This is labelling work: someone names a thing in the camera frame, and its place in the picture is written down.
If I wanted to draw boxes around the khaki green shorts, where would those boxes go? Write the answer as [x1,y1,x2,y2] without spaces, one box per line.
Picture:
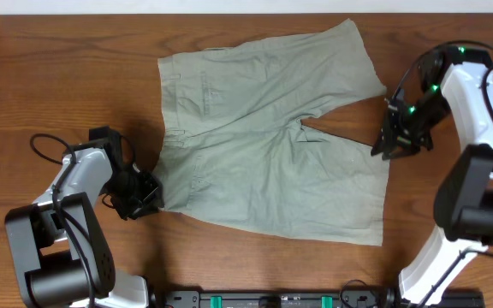
[154,20,389,246]

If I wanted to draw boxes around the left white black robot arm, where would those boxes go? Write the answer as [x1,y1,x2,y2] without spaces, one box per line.
[4,145,162,307]

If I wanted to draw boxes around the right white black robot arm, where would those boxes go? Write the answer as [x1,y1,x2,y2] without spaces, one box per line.
[371,40,493,307]

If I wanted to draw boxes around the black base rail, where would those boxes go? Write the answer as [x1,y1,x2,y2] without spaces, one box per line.
[160,289,486,308]

